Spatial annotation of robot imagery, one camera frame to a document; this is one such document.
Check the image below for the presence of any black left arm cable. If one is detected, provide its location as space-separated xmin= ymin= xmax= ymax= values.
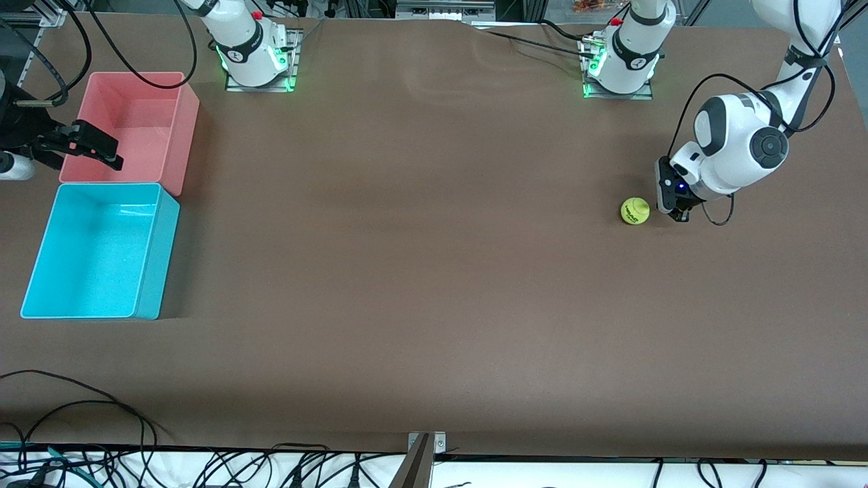
xmin=667 ymin=0 xmax=845 ymax=226

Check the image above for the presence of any long black table cable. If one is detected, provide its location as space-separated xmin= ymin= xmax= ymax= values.
xmin=0 ymin=369 xmax=174 ymax=445

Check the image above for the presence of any black base power cable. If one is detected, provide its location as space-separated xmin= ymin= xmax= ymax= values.
xmin=475 ymin=27 xmax=597 ymax=60
xmin=539 ymin=19 xmax=591 ymax=43

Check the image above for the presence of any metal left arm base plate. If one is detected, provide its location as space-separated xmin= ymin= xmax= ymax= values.
xmin=583 ymin=34 xmax=654 ymax=100

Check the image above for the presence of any black right arm loop cable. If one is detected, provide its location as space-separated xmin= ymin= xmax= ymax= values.
xmin=87 ymin=0 xmax=198 ymax=89

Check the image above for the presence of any yellow tennis ball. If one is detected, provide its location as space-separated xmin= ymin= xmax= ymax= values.
xmin=620 ymin=197 xmax=651 ymax=226

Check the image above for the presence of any arched black table cable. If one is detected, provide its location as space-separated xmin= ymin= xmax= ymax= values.
xmin=17 ymin=400 xmax=150 ymax=468

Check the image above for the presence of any grey power strip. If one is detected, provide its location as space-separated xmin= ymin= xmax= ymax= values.
xmin=395 ymin=0 xmax=496 ymax=21

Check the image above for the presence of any blue plastic bin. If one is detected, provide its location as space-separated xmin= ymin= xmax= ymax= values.
xmin=20 ymin=182 xmax=181 ymax=321

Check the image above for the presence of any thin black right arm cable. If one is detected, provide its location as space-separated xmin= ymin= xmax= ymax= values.
xmin=64 ymin=0 xmax=90 ymax=92

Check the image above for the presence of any pink plastic bin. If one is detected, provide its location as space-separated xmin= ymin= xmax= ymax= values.
xmin=59 ymin=71 xmax=201 ymax=198

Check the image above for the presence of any thick black right camera cable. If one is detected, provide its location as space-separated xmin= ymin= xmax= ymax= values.
xmin=0 ymin=12 xmax=68 ymax=108

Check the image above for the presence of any metal table edge bracket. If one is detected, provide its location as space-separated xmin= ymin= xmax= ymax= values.
xmin=407 ymin=431 xmax=447 ymax=462

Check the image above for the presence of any grey camera mast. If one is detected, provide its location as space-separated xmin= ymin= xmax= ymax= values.
xmin=389 ymin=434 xmax=435 ymax=488

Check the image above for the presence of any aluminium frame profile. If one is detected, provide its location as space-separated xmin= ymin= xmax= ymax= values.
xmin=20 ymin=0 xmax=79 ymax=28

